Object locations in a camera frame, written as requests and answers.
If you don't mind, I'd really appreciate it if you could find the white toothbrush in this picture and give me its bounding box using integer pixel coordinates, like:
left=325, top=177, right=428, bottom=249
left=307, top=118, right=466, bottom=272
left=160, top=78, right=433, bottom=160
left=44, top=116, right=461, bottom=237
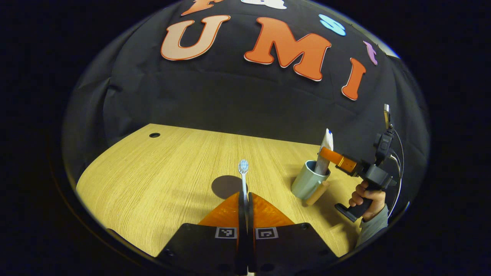
left=238, top=159, right=250, bottom=200

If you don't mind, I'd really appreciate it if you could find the pale green cup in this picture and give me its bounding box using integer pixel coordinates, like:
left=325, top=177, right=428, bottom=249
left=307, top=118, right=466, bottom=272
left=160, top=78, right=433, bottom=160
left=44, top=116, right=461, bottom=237
left=291, top=160, right=331, bottom=206

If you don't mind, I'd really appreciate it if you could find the dark brown round coaster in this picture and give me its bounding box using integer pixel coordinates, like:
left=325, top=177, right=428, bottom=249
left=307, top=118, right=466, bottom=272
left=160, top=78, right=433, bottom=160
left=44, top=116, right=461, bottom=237
left=211, top=175, right=248, bottom=200

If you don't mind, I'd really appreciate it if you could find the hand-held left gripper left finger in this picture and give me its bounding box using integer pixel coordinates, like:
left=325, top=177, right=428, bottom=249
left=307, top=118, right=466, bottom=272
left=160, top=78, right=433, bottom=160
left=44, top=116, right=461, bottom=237
left=155, top=192, right=246, bottom=276

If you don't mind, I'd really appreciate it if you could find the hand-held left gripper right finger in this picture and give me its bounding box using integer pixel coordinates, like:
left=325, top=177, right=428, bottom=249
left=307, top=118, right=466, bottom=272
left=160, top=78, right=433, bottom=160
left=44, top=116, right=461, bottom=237
left=247, top=192, right=340, bottom=276

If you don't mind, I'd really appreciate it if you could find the black cable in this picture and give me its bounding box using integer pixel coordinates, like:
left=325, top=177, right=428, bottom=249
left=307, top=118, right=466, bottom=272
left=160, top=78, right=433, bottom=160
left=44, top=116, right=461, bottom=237
left=388, top=128, right=405, bottom=220

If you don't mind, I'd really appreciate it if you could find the white toothpaste tube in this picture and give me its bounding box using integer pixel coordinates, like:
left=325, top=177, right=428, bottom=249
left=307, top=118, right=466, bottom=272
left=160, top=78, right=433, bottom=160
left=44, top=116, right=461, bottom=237
left=315, top=128, right=334, bottom=176

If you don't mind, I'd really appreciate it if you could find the black backdrop cloth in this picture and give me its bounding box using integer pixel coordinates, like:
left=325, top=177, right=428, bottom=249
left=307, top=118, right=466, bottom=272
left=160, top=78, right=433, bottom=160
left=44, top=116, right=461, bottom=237
left=61, top=0, right=430, bottom=215

